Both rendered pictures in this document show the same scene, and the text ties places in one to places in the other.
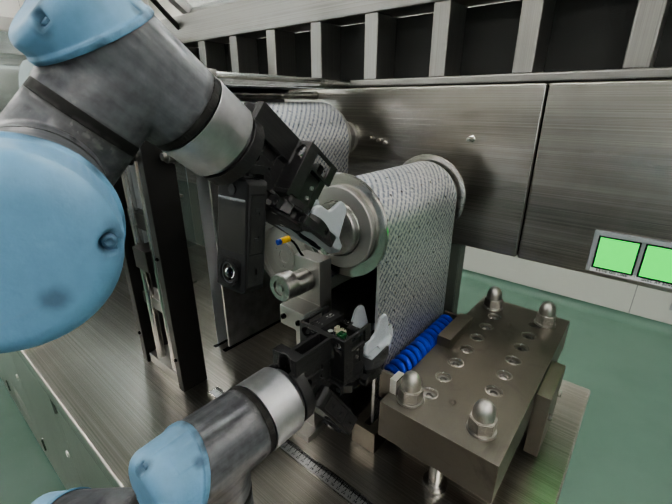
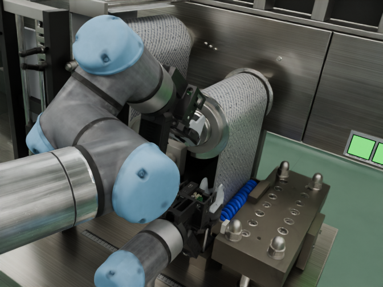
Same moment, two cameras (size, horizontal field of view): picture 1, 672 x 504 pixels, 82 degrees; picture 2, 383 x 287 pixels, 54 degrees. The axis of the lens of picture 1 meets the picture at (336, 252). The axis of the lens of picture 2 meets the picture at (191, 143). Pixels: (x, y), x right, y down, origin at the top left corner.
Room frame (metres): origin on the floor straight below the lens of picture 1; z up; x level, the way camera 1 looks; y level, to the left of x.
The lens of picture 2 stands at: (-0.18, 0.14, 1.58)
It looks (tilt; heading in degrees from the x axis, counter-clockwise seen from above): 28 degrees down; 348
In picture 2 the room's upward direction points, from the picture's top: 7 degrees clockwise
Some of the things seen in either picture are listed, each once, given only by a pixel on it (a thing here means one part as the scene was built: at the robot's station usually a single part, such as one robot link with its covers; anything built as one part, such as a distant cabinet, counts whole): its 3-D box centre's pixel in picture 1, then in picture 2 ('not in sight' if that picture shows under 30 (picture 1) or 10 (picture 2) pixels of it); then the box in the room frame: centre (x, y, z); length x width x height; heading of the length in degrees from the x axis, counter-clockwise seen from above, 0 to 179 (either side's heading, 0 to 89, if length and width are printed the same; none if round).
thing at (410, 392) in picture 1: (411, 385); (235, 228); (0.42, -0.10, 1.05); 0.04 x 0.04 x 0.04
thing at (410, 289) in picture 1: (416, 295); (236, 168); (0.56, -0.13, 1.11); 0.23 x 0.01 x 0.18; 140
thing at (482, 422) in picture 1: (483, 415); (277, 245); (0.37, -0.18, 1.05); 0.04 x 0.04 x 0.04
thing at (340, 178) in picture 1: (342, 226); (197, 126); (0.51, -0.01, 1.25); 0.15 x 0.01 x 0.15; 50
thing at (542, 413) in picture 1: (546, 408); (311, 241); (0.47, -0.33, 0.96); 0.10 x 0.03 x 0.11; 140
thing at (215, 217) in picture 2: (363, 363); (208, 215); (0.41, -0.04, 1.09); 0.09 x 0.05 x 0.02; 139
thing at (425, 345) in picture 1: (423, 345); (237, 201); (0.55, -0.15, 1.03); 0.21 x 0.04 x 0.03; 140
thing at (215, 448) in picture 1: (204, 457); (132, 269); (0.26, 0.12, 1.11); 0.11 x 0.08 x 0.09; 140
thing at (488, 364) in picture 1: (487, 369); (277, 217); (0.52, -0.25, 1.00); 0.40 x 0.16 x 0.06; 140
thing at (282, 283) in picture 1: (284, 285); not in sight; (0.47, 0.07, 1.18); 0.04 x 0.02 x 0.04; 50
